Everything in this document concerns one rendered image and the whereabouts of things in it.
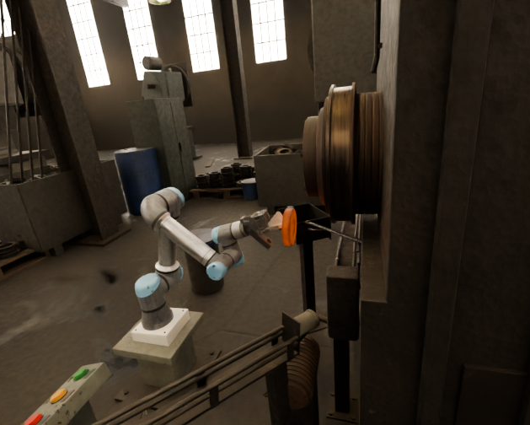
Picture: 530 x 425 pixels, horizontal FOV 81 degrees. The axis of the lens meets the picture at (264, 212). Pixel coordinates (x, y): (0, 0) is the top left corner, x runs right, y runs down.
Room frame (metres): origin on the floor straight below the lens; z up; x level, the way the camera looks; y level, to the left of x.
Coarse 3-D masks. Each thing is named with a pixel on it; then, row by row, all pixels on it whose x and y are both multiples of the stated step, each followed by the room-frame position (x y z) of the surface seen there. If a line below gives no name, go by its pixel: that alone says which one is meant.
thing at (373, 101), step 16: (352, 96) 0.93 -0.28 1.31; (368, 96) 0.98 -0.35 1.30; (352, 112) 0.89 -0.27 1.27; (368, 112) 0.91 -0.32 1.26; (352, 128) 0.86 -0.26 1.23; (368, 128) 0.88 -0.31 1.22; (352, 144) 0.85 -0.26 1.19; (368, 144) 0.86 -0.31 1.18; (352, 160) 0.84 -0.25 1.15; (368, 160) 0.85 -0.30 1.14; (352, 176) 0.83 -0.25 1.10; (368, 176) 0.85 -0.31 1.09; (352, 192) 0.84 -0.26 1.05; (368, 192) 0.87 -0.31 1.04; (352, 208) 0.87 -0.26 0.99; (368, 208) 0.91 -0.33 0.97
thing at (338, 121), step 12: (336, 96) 0.97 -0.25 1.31; (348, 96) 0.96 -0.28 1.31; (336, 108) 0.93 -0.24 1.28; (348, 108) 0.92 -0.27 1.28; (336, 120) 0.90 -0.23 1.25; (348, 120) 0.89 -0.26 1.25; (336, 132) 0.88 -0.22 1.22; (348, 132) 0.87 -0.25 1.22; (336, 144) 0.87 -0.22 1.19; (348, 144) 0.86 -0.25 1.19; (336, 156) 0.86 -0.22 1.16; (348, 156) 0.85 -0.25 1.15; (336, 168) 0.86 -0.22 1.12; (348, 168) 0.85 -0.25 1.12; (336, 180) 0.86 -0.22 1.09; (348, 180) 0.85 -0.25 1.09; (336, 192) 0.87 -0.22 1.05; (348, 192) 0.86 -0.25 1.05; (336, 204) 0.89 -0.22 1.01; (348, 204) 0.87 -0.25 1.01; (336, 216) 0.93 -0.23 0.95; (348, 216) 0.91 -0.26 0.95
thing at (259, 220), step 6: (264, 210) 1.25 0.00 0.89; (252, 216) 1.21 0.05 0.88; (258, 216) 1.18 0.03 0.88; (264, 216) 1.19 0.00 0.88; (240, 222) 1.23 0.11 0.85; (246, 222) 1.22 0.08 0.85; (252, 222) 1.19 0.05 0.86; (258, 222) 1.20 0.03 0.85; (264, 222) 1.19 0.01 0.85; (240, 228) 1.21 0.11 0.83; (246, 228) 1.22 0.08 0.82; (252, 228) 1.21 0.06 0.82; (258, 228) 1.19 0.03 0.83; (264, 228) 1.18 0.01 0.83; (246, 234) 1.21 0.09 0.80
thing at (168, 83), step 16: (144, 64) 8.82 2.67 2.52; (160, 64) 9.00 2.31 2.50; (176, 64) 9.37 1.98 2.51; (144, 80) 8.81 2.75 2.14; (160, 80) 8.54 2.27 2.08; (176, 80) 8.77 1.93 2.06; (144, 96) 8.87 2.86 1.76; (160, 96) 8.59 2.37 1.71; (176, 96) 8.70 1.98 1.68; (192, 128) 8.95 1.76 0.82; (192, 144) 8.89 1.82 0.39
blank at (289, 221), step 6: (288, 210) 1.17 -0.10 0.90; (294, 210) 1.20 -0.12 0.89; (288, 216) 1.14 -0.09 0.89; (294, 216) 1.20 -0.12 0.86; (282, 222) 1.12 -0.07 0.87; (288, 222) 1.12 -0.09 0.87; (294, 222) 1.20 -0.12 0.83; (282, 228) 1.11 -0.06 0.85; (288, 228) 1.11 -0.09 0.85; (294, 228) 1.20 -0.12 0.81; (282, 234) 1.11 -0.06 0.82; (288, 234) 1.10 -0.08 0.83; (294, 234) 1.19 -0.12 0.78; (282, 240) 1.12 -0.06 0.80; (288, 240) 1.11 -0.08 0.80; (294, 240) 1.19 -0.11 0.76
